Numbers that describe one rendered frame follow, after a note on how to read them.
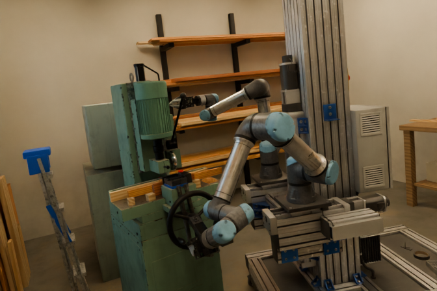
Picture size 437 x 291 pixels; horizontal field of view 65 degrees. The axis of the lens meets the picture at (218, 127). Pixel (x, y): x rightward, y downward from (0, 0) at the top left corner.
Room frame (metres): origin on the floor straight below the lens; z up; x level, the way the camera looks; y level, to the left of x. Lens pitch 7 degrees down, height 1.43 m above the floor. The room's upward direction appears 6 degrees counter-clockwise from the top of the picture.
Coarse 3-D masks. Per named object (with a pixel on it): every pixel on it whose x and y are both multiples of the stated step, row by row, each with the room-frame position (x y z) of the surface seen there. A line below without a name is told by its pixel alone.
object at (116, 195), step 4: (204, 168) 2.06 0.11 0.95; (192, 172) 2.00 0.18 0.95; (196, 172) 2.02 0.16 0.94; (140, 184) 1.84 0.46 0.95; (144, 184) 1.84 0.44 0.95; (148, 184) 1.85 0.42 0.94; (124, 188) 1.80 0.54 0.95; (128, 188) 1.79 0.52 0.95; (132, 188) 1.80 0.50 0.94; (112, 192) 1.75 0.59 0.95; (116, 192) 1.76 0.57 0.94; (120, 192) 1.77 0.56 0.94; (124, 192) 1.78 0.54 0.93; (112, 196) 1.74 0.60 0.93; (116, 196) 1.76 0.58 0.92; (120, 196) 1.77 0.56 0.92; (124, 196) 1.78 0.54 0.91; (112, 200) 1.74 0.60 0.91; (116, 200) 1.75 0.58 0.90
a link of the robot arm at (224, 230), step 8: (216, 224) 1.16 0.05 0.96; (224, 224) 1.14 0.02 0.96; (232, 224) 1.15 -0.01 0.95; (208, 232) 1.19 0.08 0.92; (216, 232) 1.13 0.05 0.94; (224, 232) 1.12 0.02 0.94; (232, 232) 1.14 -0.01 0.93; (208, 240) 1.18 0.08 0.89; (216, 240) 1.14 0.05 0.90; (224, 240) 1.12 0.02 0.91
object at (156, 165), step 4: (152, 160) 1.89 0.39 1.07; (156, 160) 1.87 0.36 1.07; (160, 160) 1.85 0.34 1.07; (164, 160) 1.85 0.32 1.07; (168, 160) 1.86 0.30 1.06; (152, 164) 1.90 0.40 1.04; (156, 164) 1.85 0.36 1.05; (160, 164) 1.83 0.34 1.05; (164, 164) 1.84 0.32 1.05; (168, 164) 1.86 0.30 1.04; (152, 168) 1.91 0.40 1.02; (156, 168) 1.86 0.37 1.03; (160, 168) 1.83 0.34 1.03; (164, 168) 1.84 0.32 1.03; (156, 172) 1.86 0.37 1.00; (160, 172) 1.83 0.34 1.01; (164, 172) 1.84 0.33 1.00
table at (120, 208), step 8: (208, 184) 1.87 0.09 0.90; (216, 184) 1.88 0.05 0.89; (208, 192) 1.85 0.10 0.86; (120, 200) 1.75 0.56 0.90; (136, 200) 1.72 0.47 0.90; (144, 200) 1.71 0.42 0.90; (160, 200) 1.70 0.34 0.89; (200, 200) 1.71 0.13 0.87; (112, 208) 1.74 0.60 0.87; (120, 208) 1.63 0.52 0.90; (128, 208) 1.61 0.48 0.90; (136, 208) 1.63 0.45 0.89; (144, 208) 1.65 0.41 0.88; (152, 208) 1.67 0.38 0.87; (160, 208) 1.70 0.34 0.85; (168, 208) 1.64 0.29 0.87; (120, 216) 1.62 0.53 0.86; (128, 216) 1.61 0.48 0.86; (136, 216) 1.63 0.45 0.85
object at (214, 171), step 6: (216, 168) 2.07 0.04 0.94; (198, 174) 2.00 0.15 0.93; (204, 174) 2.02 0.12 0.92; (210, 174) 2.04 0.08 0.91; (216, 174) 2.06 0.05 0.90; (144, 186) 1.83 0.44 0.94; (150, 186) 1.84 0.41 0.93; (132, 192) 1.78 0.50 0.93; (138, 192) 1.80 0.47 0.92; (144, 192) 1.82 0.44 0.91
